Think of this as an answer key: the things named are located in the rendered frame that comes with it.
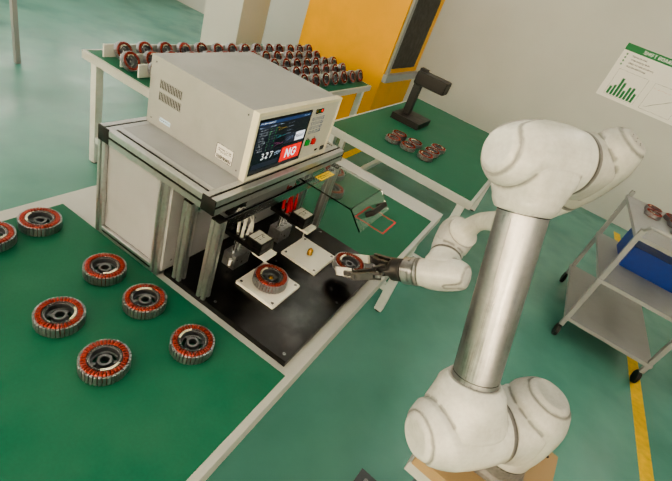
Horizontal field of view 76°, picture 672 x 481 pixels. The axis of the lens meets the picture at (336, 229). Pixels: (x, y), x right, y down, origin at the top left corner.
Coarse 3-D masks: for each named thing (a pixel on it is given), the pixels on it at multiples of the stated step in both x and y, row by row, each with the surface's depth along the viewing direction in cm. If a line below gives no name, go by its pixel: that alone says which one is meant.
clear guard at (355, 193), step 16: (304, 176) 144; (336, 176) 152; (352, 176) 156; (336, 192) 142; (352, 192) 146; (368, 192) 150; (352, 208) 137; (368, 208) 145; (384, 208) 154; (368, 224) 143
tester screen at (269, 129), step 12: (276, 120) 115; (288, 120) 121; (300, 120) 126; (264, 132) 113; (276, 132) 119; (288, 132) 124; (264, 144) 117; (276, 144) 122; (288, 144) 128; (276, 156) 126; (264, 168) 123
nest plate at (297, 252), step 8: (304, 240) 164; (288, 248) 156; (296, 248) 158; (304, 248) 160; (320, 248) 163; (288, 256) 153; (296, 256) 154; (304, 256) 156; (312, 256) 157; (320, 256) 159; (328, 256) 160; (304, 264) 152; (312, 264) 153; (320, 264) 155; (312, 272) 150
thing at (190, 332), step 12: (192, 324) 115; (180, 336) 111; (192, 336) 114; (204, 336) 114; (180, 348) 108; (192, 348) 111; (204, 348) 110; (180, 360) 108; (192, 360) 108; (204, 360) 110
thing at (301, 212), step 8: (272, 208) 154; (280, 208) 155; (304, 208) 156; (280, 216) 155; (288, 216) 152; (296, 216) 151; (304, 216) 151; (312, 216) 153; (280, 224) 159; (296, 224) 151; (304, 224) 150; (304, 232) 152
